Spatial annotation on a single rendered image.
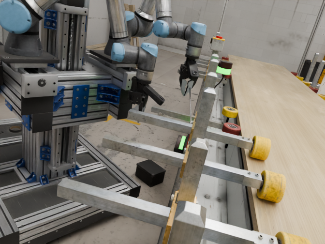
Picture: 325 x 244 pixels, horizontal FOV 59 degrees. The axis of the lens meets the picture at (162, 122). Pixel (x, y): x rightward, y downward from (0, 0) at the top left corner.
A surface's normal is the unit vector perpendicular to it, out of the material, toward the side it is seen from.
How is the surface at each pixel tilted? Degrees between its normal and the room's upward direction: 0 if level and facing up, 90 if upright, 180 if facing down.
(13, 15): 95
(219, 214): 0
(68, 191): 90
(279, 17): 90
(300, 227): 0
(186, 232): 90
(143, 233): 0
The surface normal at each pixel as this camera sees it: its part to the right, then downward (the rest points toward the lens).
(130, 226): 0.18, -0.91
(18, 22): 0.11, 0.48
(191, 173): -0.18, 0.34
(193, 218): 0.00, -0.40
